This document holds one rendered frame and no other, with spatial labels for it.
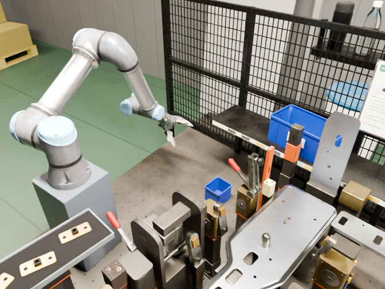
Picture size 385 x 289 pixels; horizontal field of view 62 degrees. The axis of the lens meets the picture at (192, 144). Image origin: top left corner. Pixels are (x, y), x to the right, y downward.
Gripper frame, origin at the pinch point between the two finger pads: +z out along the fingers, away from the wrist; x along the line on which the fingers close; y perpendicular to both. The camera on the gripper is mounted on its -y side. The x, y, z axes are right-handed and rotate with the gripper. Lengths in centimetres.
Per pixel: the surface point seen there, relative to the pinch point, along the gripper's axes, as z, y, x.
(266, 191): 43, 40, 19
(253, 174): 33, 50, 23
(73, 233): 5, 89, -16
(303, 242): 60, 55, 18
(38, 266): 6, 99, -22
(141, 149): -40, -131, -80
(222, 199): 36.1, 10.0, -7.3
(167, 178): 7.6, -3.1, -25.7
